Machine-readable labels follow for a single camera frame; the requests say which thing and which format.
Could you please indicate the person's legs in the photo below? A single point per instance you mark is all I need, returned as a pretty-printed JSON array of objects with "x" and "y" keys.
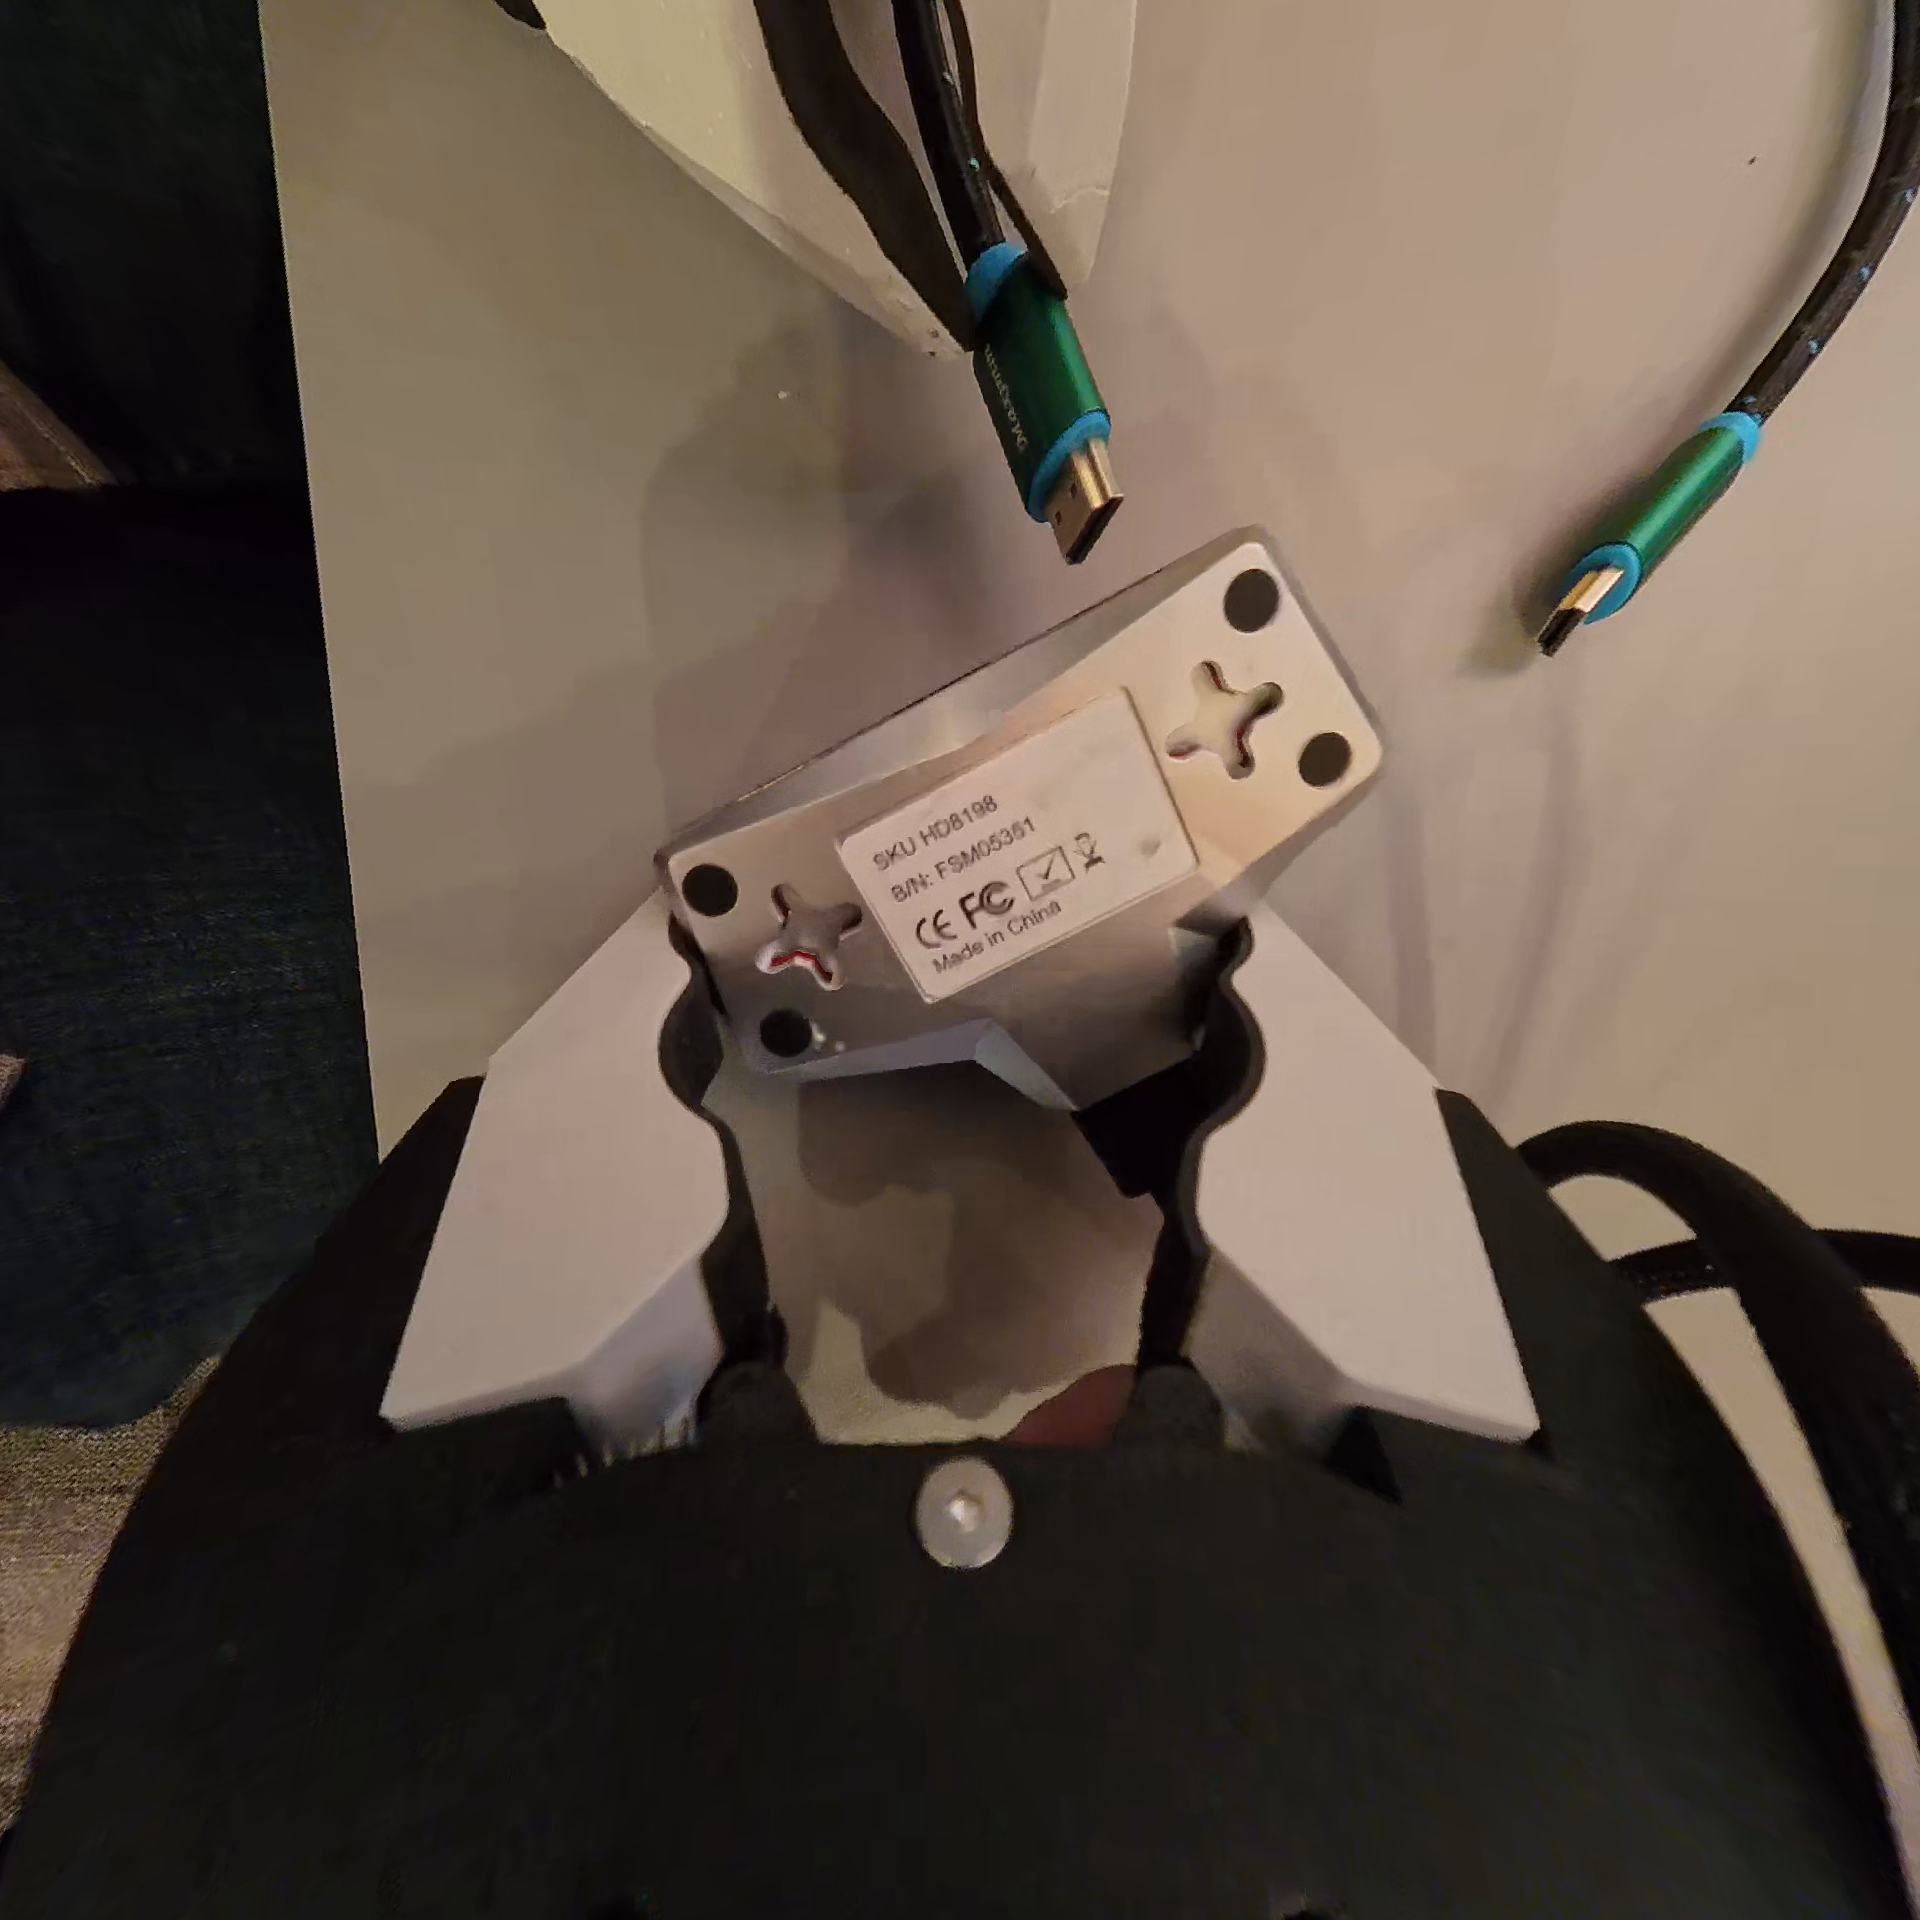
[{"x": 149, "y": 901}]

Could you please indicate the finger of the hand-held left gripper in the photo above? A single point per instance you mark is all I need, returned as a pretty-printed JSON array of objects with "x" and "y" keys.
[
  {"x": 675, "y": 89},
  {"x": 1073, "y": 119}
]

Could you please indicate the silver HDMI switch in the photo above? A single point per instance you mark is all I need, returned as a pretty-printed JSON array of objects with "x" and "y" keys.
[{"x": 1019, "y": 839}]

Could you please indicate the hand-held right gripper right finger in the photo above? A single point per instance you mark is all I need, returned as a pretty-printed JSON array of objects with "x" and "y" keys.
[{"x": 1365, "y": 1230}]

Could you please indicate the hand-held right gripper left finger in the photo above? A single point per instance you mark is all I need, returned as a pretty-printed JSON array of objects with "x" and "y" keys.
[{"x": 555, "y": 1200}]

